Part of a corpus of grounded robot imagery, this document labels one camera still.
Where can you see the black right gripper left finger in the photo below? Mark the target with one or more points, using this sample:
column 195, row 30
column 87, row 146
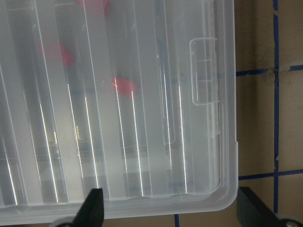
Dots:
column 91, row 213

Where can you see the red block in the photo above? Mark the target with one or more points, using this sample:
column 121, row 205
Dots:
column 124, row 87
column 54, row 50
column 95, row 6

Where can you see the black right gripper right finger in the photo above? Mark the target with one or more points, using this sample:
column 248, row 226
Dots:
column 252, row 212

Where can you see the clear plastic box lid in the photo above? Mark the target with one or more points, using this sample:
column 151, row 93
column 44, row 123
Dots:
column 170, row 149

